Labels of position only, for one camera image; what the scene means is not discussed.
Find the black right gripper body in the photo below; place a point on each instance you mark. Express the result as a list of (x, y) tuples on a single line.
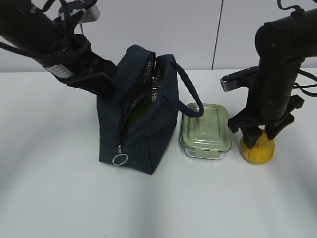
[(267, 112)]

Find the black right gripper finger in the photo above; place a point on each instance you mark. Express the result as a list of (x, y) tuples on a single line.
[(273, 130), (251, 135)]

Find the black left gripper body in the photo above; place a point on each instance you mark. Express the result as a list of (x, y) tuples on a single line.
[(75, 59)]

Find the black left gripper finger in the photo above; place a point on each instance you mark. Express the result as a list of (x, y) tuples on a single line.
[(104, 67), (98, 83)]

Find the yellow pear-shaped fruit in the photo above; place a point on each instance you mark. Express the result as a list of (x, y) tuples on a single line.
[(261, 153)]

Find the green lid glass container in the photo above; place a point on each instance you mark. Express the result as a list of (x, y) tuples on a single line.
[(207, 137)]

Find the green cucumber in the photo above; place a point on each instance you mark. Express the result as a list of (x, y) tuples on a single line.
[(140, 109)]

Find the dark blue lunch bag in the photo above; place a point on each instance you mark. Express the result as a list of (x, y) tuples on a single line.
[(142, 144)]

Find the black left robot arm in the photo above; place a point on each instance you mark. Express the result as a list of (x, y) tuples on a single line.
[(54, 44)]

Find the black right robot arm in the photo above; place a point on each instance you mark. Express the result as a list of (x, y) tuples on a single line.
[(282, 45)]

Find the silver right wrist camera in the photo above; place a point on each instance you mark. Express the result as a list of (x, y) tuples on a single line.
[(243, 78)]

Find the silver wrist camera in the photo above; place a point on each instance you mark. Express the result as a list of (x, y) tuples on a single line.
[(80, 11), (243, 78)]

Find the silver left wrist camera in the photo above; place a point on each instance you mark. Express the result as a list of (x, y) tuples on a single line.
[(80, 11)]

